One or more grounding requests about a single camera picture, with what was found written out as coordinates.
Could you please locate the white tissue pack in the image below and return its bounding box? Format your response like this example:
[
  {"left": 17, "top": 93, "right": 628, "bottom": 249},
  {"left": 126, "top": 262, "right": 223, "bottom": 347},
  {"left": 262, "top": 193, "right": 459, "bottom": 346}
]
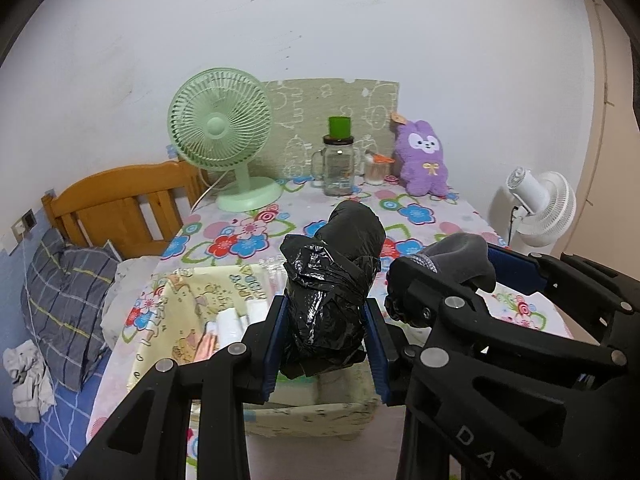
[{"left": 215, "top": 299, "right": 269, "bottom": 349}]

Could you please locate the clear plastic bag package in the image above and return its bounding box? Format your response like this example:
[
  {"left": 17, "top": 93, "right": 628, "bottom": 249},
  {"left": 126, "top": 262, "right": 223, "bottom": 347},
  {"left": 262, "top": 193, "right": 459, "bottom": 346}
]
[{"left": 259, "top": 255, "right": 288, "bottom": 296}]

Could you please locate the black sock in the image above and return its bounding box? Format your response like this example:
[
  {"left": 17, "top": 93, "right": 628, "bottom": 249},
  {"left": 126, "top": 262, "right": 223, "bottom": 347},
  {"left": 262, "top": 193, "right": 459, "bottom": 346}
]
[{"left": 280, "top": 200, "right": 386, "bottom": 379}]

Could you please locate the grey sock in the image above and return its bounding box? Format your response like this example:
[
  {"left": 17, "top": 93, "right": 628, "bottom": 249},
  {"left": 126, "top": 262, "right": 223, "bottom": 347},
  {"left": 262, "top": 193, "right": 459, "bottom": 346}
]
[{"left": 416, "top": 232, "right": 497, "bottom": 292}]

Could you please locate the pink paper packet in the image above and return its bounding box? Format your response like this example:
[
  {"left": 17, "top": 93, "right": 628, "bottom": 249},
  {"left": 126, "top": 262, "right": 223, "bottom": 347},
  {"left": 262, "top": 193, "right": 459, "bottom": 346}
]
[{"left": 194, "top": 332, "right": 218, "bottom": 362}]

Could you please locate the white standing fan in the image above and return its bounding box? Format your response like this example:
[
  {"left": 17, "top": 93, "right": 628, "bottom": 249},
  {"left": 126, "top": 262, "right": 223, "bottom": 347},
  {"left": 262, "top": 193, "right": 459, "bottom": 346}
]
[{"left": 506, "top": 167, "right": 577, "bottom": 254}]

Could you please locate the yellow cartoon fabric storage box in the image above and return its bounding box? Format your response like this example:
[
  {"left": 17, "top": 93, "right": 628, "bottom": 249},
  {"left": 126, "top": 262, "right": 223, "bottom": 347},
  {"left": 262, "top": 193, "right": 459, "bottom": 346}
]
[{"left": 122, "top": 264, "right": 378, "bottom": 437}]

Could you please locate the beige door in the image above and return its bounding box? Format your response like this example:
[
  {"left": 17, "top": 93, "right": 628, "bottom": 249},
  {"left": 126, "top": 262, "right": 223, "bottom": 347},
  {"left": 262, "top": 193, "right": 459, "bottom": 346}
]
[{"left": 552, "top": 0, "right": 639, "bottom": 278}]

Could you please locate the floral tablecloth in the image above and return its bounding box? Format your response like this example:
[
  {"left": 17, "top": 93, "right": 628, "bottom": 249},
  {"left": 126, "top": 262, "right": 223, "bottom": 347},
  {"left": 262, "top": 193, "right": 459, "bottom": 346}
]
[{"left": 84, "top": 174, "right": 574, "bottom": 480}]

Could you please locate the purple bunny plush toy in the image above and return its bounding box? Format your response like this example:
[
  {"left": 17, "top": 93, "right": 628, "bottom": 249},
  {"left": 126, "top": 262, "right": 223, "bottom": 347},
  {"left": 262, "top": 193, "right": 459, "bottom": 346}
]
[{"left": 394, "top": 120, "right": 449, "bottom": 197}]

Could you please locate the small toothpick jar orange lid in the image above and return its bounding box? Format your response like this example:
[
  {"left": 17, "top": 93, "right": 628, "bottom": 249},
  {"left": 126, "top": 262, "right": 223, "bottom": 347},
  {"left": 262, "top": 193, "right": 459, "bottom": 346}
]
[{"left": 363, "top": 151, "right": 395, "bottom": 185}]

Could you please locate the glass jar with green lid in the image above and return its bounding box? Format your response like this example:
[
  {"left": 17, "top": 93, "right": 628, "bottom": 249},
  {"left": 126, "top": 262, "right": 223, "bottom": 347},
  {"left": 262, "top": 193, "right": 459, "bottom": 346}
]
[{"left": 311, "top": 116, "right": 355, "bottom": 196}]

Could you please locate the plaid grey pillow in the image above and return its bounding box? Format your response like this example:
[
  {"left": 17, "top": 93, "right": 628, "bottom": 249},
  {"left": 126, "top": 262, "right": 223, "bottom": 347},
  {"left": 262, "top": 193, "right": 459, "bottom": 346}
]
[{"left": 21, "top": 229, "right": 119, "bottom": 392}]

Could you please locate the green patterned board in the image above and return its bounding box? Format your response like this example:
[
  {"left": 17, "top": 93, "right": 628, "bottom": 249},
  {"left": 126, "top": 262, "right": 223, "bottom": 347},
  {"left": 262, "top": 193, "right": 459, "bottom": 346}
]
[{"left": 248, "top": 78, "right": 399, "bottom": 179}]

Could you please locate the green desk fan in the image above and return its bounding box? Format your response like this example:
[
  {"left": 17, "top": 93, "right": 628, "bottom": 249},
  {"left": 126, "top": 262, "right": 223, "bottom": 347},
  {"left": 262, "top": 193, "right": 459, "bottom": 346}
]
[{"left": 167, "top": 67, "right": 282, "bottom": 212}]

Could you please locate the white crumpled cloth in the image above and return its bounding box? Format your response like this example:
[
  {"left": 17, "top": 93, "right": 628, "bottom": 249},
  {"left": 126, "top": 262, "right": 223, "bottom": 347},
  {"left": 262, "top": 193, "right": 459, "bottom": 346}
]
[{"left": 2, "top": 340, "right": 55, "bottom": 424}]

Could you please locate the fan power cable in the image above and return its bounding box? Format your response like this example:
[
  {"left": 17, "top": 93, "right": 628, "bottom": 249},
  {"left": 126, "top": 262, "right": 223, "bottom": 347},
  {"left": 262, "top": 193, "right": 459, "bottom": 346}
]
[{"left": 506, "top": 204, "right": 522, "bottom": 248}]

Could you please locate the wall power socket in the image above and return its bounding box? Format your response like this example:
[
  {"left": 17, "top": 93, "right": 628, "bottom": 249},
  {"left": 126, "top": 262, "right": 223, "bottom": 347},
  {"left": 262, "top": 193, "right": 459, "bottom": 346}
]
[{"left": 11, "top": 209, "right": 37, "bottom": 243}]

